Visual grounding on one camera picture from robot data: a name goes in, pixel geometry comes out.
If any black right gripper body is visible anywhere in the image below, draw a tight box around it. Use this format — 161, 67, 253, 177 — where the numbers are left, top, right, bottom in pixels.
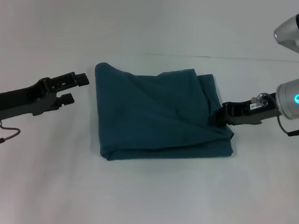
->
229, 89, 285, 130

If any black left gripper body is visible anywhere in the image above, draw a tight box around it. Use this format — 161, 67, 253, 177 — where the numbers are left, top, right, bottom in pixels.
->
0, 74, 63, 126

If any teal FREE print t-shirt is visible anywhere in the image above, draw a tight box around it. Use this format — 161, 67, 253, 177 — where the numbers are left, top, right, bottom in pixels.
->
88, 61, 240, 170

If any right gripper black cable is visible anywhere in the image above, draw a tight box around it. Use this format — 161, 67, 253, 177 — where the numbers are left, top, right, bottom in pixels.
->
249, 92, 299, 138

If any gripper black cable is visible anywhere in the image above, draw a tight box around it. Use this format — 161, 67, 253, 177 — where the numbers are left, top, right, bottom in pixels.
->
249, 92, 299, 138
0, 120, 22, 153

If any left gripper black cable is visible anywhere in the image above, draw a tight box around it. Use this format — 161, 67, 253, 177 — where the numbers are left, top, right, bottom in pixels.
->
0, 120, 22, 153

